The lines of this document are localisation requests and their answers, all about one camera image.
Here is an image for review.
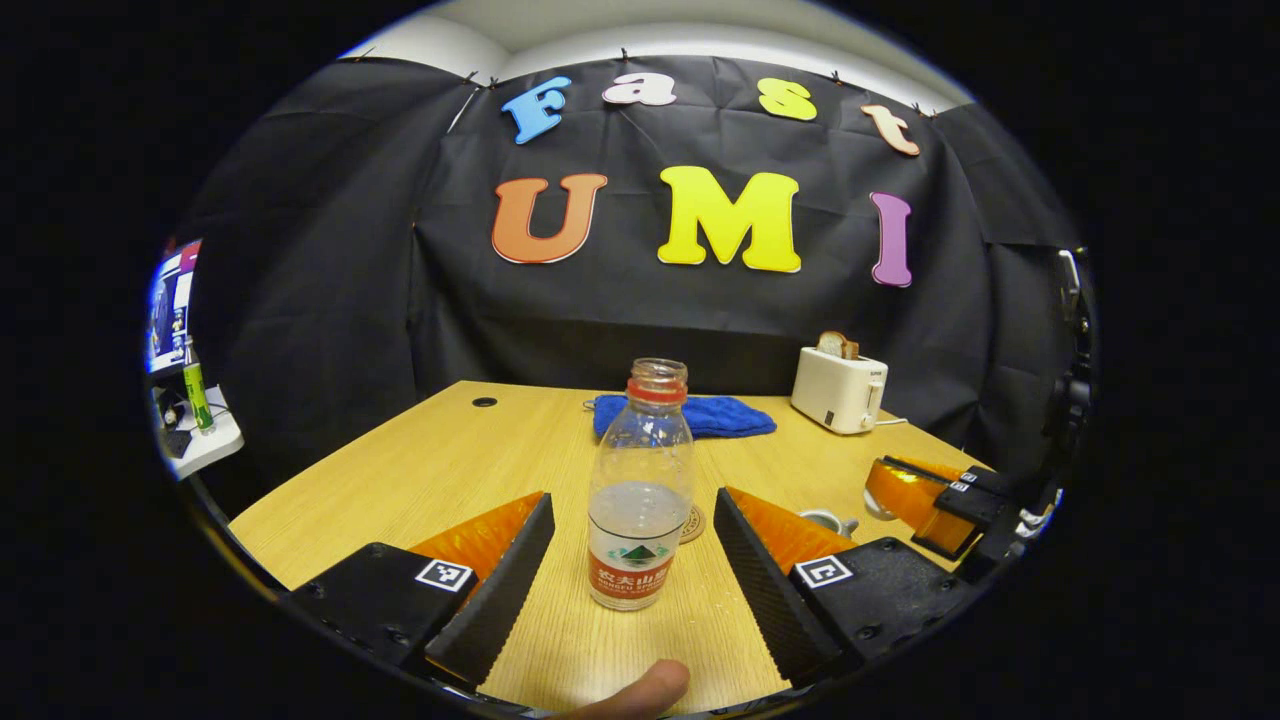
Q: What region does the blue towel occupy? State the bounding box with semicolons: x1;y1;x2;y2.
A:
592;393;778;441

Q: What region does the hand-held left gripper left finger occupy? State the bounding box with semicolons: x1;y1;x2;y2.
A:
285;490;557;689

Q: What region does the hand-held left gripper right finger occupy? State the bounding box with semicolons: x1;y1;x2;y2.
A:
712;486;987;691

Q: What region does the black backdrop cloth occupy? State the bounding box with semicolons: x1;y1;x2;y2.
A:
175;55;1091;501

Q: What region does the green bottle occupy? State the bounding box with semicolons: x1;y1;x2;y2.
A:
182;337;216;434

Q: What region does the white side table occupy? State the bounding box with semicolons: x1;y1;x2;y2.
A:
160;385;246;482

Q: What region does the computer monitor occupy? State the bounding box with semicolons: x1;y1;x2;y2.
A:
148;240;204;374

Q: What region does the white toaster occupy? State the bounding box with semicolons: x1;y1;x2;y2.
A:
790;346;889;436

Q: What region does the white teacup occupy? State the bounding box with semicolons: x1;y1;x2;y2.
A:
800;508;860;539

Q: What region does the clear plastic water bottle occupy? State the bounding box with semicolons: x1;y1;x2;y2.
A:
587;358;696;612

